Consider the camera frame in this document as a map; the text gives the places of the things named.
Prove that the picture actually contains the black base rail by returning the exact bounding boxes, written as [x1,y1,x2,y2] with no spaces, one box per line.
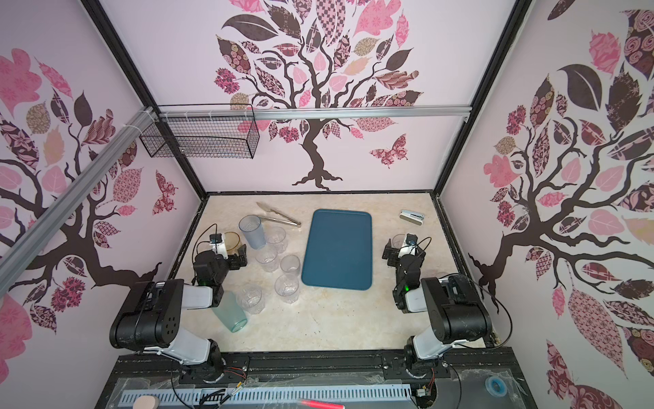
[107,348,522,385]

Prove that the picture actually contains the clear glass near right arm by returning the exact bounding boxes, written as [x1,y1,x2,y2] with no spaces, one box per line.
[392,233,406,249]

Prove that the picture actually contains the clear faceted glass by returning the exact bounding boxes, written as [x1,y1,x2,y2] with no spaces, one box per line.
[274,274,300,304]
[255,245,279,273]
[265,227,288,254]

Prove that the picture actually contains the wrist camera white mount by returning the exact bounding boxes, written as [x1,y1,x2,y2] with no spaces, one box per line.
[399,233,418,257]
[209,233,228,259]

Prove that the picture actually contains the clear ribbed short glass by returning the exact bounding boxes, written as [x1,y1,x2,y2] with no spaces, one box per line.
[238,284,266,315]

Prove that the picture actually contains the blue tape roll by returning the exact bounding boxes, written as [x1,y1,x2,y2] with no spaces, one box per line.
[485,376,508,398]

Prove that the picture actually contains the pink pen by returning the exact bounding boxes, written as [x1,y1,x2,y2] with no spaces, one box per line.
[298,400,345,409]

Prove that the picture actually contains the aluminium rail left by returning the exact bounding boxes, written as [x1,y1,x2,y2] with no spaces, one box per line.
[1,107,157,294]

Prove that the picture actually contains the small white black device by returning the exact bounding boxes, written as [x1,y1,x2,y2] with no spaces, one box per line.
[399,210,425,226]

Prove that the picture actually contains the teal plastic tray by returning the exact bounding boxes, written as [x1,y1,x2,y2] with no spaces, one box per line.
[301,209,373,291]

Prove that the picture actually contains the metal tongs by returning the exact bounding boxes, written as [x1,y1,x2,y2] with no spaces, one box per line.
[256,202,301,228]

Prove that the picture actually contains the black wire basket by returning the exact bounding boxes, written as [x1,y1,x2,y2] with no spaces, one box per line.
[140,102,260,160]

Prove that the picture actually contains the clear dotted glass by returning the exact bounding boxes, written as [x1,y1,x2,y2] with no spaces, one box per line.
[280,254,301,276]

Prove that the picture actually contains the teal dotted plastic cup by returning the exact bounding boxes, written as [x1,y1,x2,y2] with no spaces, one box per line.
[211,291,248,333]

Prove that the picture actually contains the white slotted cable duct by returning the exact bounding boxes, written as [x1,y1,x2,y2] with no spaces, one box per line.
[109,384,412,408]

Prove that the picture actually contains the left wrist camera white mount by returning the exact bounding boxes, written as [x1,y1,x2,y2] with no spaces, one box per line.
[209,233,228,259]

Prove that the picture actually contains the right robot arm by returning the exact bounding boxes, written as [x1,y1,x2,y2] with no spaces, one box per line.
[381,240,492,378]

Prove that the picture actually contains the aluminium rail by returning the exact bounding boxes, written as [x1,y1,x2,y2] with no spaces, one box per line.
[158,105,472,120]
[1,107,157,294]

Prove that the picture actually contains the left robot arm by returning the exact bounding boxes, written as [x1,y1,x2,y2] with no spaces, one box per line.
[109,245,248,383]

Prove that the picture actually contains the yellow transparent cup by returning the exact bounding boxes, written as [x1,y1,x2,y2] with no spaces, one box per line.
[223,232,241,255]

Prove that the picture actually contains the beige round sponge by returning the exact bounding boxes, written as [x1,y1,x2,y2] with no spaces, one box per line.
[132,395,160,409]

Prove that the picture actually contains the aluminium rail back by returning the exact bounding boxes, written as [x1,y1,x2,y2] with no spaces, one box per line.
[158,105,472,120]

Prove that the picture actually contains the tall frosted blue cup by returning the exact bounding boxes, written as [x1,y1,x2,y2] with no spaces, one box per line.
[238,215,267,250]

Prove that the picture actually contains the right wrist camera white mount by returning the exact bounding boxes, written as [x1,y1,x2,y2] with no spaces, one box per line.
[399,233,418,257]

